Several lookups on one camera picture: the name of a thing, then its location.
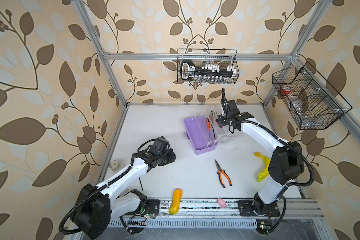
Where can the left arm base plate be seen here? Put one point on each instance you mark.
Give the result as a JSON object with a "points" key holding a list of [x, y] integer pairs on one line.
{"points": [[151, 205]]}

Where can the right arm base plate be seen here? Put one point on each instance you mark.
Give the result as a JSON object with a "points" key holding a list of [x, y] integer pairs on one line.
{"points": [[255, 208]]}

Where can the orange handle pliers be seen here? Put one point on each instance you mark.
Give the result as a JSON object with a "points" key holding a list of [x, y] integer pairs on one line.
{"points": [[222, 173]]}

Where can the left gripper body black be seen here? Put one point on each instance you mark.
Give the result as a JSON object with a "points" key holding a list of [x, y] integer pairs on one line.
{"points": [[167, 157]]}

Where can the yellow squash toy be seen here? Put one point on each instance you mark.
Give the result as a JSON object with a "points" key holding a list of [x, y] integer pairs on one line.
{"points": [[176, 199]]}

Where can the purple clear plastic tool box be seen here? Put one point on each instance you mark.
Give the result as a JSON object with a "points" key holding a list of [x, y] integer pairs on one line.
{"points": [[199, 135]]}

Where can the black wire basket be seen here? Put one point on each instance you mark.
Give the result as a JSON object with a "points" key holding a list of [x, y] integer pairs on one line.
{"points": [[319, 102], [211, 56]]}

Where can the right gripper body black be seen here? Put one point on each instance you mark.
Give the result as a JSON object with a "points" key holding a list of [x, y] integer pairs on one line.
{"points": [[222, 120]]}

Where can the right black wire basket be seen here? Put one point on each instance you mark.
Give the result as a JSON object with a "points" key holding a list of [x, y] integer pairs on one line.
{"points": [[319, 102]]}

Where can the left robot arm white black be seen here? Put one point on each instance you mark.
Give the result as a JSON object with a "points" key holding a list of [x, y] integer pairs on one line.
{"points": [[97, 205]]}

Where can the white tape roll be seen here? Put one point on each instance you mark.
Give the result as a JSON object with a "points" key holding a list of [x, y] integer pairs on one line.
{"points": [[114, 165]]}

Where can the pink pig toy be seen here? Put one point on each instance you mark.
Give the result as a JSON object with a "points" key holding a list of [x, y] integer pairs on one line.
{"points": [[221, 203]]}

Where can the orange handle screwdriver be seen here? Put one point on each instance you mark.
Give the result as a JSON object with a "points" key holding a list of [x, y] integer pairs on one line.
{"points": [[208, 123]]}

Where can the black socket set holder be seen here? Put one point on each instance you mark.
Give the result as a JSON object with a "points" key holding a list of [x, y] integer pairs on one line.
{"points": [[202, 72]]}

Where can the red capped clear bottle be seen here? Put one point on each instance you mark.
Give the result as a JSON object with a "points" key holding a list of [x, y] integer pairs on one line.
{"points": [[287, 92]]}

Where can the yellow banana toy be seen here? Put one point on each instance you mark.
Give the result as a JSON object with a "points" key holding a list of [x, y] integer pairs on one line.
{"points": [[265, 172]]}

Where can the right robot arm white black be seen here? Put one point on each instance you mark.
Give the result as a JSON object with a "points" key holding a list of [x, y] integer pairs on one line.
{"points": [[288, 166]]}

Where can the back black wire basket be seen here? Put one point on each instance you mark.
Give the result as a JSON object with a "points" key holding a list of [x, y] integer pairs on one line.
{"points": [[211, 56]]}

